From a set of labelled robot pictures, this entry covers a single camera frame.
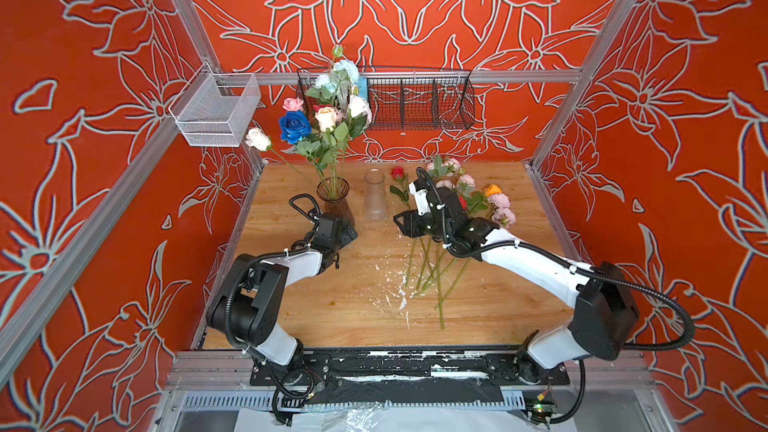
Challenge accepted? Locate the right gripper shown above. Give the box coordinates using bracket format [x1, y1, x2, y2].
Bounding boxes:
[389, 207, 454, 242]

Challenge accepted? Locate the dark ribbed glass vase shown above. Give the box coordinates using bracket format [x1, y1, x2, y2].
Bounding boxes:
[316, 177, 355, 227]

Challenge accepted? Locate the clear glass vase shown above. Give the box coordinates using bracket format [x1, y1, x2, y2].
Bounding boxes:
[364, 169, 387, 221]

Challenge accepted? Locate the blue rose stem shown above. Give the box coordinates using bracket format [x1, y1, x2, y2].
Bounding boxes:
[278, 111, 328, 179]

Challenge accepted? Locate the peach rose stem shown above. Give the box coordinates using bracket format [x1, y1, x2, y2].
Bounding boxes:
[315, 106, 339, 199]

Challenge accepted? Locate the white rose stem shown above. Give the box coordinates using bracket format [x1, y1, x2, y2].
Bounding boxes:
[338, 95, 373, 161]
[245, 127, 309, 181]

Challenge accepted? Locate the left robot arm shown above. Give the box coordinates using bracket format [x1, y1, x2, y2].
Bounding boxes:
[205, 194, 357, 371]

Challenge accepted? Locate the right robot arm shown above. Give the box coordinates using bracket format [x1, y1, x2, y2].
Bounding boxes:
[394, 178, 695, 369]

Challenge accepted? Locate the light blue power strip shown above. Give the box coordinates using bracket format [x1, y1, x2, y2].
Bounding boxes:
[356, 76, 369, 101]

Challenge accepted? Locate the small circuit board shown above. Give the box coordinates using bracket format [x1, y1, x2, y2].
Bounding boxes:
[525, 393, 557, 424]

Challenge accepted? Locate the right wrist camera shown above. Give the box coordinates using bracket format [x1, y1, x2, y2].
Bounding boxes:
[408, 167, 434, 215]

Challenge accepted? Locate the black wire wall basket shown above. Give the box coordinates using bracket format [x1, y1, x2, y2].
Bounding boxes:
[297, 65, 476, 132]

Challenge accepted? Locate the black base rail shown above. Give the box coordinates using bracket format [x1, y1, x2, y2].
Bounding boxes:
[250, 345, 571, 410]

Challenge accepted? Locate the clear acrylic wall bin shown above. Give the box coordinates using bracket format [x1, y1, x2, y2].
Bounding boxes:
[168, 62, 262, 147]

